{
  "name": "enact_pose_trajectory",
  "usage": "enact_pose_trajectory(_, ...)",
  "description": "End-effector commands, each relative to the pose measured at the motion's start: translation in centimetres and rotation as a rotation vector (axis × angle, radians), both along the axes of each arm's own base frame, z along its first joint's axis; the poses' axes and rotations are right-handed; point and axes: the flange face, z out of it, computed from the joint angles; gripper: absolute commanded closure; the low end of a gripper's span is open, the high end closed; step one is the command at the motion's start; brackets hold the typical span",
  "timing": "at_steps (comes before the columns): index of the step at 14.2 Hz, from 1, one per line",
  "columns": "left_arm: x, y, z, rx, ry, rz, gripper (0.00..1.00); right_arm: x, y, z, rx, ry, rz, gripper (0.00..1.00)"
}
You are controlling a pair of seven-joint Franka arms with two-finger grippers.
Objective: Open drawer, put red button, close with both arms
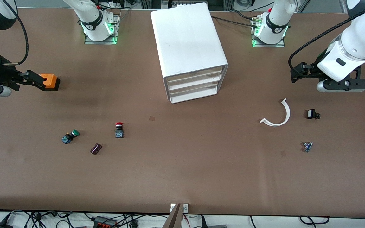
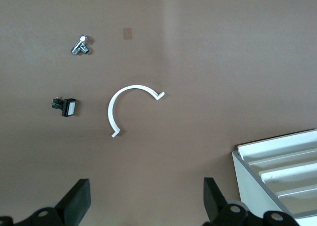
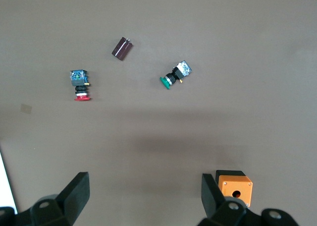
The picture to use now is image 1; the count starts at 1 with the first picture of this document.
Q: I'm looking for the black looped floor cable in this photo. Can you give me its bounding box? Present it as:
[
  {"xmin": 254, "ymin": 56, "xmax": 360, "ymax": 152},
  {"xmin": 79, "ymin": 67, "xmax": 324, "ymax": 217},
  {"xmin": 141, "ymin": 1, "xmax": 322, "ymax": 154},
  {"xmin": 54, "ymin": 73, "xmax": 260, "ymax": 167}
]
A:
[{"xmin": 299, "ymin": 216, "xmax": 330, "ymax": 225}]

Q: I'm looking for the brown camera post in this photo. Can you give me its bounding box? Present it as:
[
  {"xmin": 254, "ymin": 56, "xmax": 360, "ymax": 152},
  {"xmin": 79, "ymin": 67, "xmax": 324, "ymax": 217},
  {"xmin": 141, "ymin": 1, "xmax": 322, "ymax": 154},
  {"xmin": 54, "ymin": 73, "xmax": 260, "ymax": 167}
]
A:
[{"xmin": 163, "ymin": 203, "xmax": 183, "ymax": 228}]

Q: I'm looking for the black power strip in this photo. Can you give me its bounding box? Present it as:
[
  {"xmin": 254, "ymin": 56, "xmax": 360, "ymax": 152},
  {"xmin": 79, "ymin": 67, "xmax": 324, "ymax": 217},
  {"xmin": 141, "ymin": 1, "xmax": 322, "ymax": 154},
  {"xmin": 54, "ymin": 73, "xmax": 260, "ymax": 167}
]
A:
[{"xmin": 93, "ymin": 216, "xmax": 118, "ymax": 228}]

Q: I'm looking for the white curved plastic strip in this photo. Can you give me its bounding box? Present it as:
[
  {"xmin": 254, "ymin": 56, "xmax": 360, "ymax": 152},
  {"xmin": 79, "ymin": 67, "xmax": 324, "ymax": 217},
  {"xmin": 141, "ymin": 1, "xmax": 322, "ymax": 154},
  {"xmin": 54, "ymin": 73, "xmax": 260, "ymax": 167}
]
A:
[{"xmin": 260, "ymin": 98, "xmax": 291, "ymax": 127}]

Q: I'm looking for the green push button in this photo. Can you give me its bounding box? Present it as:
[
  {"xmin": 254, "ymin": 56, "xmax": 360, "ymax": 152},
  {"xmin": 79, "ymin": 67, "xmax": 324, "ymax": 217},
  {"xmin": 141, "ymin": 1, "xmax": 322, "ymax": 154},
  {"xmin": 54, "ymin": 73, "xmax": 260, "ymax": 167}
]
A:
[{"xmin": 61, "ymin": 130, "xmax": 80, "ymax": 144}]

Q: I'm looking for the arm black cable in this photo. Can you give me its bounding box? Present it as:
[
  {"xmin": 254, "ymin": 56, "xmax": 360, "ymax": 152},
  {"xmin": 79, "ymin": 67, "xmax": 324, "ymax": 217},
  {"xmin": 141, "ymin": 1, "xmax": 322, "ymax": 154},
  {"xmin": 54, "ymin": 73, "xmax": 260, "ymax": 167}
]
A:
[
  {"xmin": 289, "ymin": 9, "xmax": 365, "ymax": 72},
  {"xmin": 1, "ymin": 0, "xmax": 29, "ymax": 66}
]

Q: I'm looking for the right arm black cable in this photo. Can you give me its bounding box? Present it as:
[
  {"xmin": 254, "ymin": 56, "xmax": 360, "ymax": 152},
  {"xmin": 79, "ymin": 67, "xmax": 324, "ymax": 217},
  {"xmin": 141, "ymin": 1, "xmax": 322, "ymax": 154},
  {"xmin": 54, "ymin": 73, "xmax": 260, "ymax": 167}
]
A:
[{"xmin": 1, "ymin": 0, "xmax": 29, "ymax": 66}]

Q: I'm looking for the white drawer holding button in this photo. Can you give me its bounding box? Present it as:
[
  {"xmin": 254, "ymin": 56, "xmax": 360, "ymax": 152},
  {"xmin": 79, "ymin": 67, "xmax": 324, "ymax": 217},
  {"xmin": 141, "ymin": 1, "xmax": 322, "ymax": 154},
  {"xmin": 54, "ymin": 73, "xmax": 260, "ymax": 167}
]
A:
[{"xmin": 165, "ymin": 66, "xmax": 224, "ymax": 84}]

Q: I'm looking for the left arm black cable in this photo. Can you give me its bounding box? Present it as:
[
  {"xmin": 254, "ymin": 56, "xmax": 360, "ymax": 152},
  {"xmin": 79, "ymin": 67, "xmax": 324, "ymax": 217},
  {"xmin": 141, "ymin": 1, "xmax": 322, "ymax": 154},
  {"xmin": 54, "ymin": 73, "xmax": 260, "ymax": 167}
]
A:
[{"xmin": 289, "ymin": 9, "xmax": 365, "ymax": 72}]

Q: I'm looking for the white drawer cabinet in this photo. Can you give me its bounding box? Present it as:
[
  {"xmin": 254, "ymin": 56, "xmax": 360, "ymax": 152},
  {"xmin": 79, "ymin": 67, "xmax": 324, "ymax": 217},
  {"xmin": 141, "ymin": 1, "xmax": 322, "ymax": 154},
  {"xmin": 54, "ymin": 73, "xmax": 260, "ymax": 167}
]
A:
[{"xmin": 151, "ymin": 3, "xmax": 229, "ymax": 104}]

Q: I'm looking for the orange button box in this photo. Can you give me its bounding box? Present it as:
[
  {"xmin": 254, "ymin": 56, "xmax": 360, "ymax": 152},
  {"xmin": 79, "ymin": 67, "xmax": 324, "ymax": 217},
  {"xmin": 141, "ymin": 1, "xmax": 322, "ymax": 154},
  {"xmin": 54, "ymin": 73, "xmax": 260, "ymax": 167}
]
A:
[{"xmin": 39, "ymin": 73, "xmax": 61, "ymax": 91}]

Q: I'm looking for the black table cable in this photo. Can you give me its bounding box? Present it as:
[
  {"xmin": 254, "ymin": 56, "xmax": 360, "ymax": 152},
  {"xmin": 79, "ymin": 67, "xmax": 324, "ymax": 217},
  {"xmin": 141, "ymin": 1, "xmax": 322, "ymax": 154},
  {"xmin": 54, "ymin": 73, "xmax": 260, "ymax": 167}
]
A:
[
  {"xmin": 211, "ymin": 16, "xmax": 259, "ymax": 28},
  {"xmin": 229, "ymin": 9, "xmax": 259, "ymax": 20}
]

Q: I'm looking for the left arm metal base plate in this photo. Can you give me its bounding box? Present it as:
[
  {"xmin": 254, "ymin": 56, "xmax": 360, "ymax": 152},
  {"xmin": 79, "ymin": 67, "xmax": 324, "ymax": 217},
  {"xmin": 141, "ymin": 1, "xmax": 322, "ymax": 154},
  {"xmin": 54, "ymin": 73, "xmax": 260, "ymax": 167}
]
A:
[{"xmin": 251, "ymin": 16, "xmax": 286, "ymax": 48}]

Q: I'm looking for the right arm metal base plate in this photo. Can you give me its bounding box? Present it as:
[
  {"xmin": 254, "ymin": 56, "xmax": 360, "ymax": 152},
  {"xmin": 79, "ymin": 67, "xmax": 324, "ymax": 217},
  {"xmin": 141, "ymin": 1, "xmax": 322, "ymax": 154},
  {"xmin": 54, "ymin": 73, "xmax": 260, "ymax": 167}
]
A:
[{"xmin": 84, "ymin": 13, "xmax": 120, "ymax": 45}]

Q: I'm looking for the white plastic drawer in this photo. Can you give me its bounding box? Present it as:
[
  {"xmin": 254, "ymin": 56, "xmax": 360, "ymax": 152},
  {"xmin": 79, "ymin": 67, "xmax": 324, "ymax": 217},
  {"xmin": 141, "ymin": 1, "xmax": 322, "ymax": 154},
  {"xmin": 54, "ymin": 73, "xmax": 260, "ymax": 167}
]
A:
[
  {"xmin": 169, "ymin": 83, "xmax": 220, "ymax": 104},
  {"xmin": 167, "ymin": 75, "xmax": 223, "ymax": 92}
]

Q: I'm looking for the grey metal rail fixture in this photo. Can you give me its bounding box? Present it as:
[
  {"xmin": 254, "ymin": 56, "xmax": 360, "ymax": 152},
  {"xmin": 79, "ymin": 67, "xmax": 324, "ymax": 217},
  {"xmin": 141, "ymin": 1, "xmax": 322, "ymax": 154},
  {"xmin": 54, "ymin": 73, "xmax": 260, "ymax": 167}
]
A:
[{"xmin": 161, "ymin": 0, "xmax": 209, "ymax": 8}]

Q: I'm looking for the red push button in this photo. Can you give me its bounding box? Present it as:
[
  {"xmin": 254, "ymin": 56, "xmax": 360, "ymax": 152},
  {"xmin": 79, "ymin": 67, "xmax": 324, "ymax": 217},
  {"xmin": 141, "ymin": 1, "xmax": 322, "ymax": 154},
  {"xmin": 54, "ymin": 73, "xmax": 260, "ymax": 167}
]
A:
[{"xmin": 114, "ymin": 122, "xmax": 125, "ymax": 139}]

